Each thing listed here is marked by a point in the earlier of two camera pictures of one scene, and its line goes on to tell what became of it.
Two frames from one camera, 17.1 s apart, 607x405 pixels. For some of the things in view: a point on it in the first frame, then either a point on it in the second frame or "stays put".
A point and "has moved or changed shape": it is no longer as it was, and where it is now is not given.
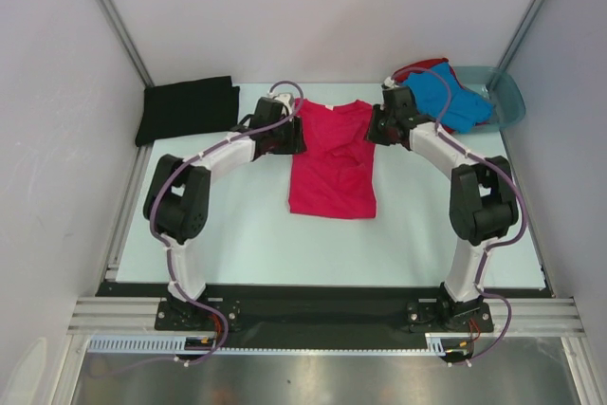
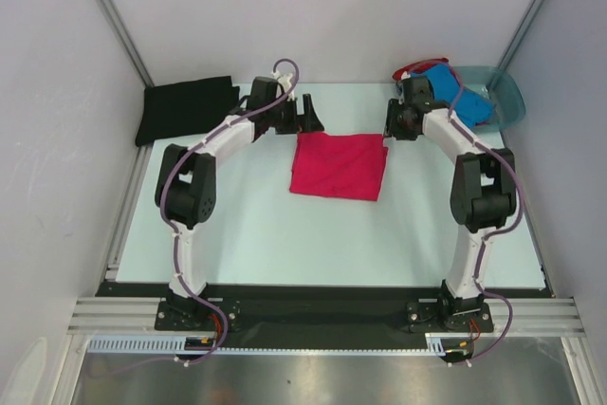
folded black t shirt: x=188 y=108 stays put
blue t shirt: x=440 y=97 stays put
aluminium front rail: x=511 y=317 stays put
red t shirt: x=403 y=72 stays put
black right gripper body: x=379 y=131 -> x=397 y=124
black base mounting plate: x=262 y=316 stays put
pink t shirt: x=335 y=176 has moved or changed shape
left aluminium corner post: x=112 y=12 stays put
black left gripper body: x=283 y=139 -> x=283 y=117
